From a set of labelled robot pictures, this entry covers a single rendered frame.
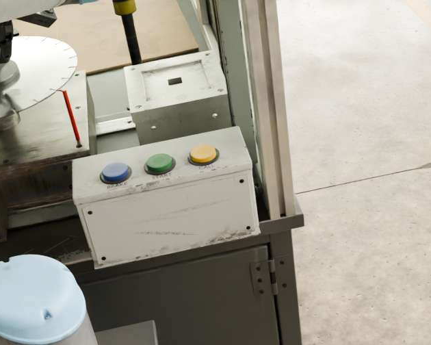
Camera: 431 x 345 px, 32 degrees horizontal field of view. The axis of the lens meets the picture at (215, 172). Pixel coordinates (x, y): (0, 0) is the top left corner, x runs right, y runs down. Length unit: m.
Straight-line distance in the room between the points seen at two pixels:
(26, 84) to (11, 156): 0.13
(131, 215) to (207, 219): 0.12
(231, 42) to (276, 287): 0.47
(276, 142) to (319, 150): 1.54
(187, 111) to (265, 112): 0.22
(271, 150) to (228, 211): 0.12
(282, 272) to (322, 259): 0.91
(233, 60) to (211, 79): 0.17
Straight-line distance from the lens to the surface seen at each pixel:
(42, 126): 1.45
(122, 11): 1.53
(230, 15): 1.18
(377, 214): 2.44
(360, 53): 3.35
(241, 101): 1.26
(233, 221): 1.21
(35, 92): 1.36
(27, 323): 0.88
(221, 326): 1.44
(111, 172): 1.17
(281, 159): 1.20
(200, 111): 1.34
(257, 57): 1.10
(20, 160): 1.37
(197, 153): 1.17
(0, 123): 1.47
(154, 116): 1.33
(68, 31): 2.06
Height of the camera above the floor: 1.56
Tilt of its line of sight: 36 degrees down
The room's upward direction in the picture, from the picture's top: 9 degrees counter-clockwise
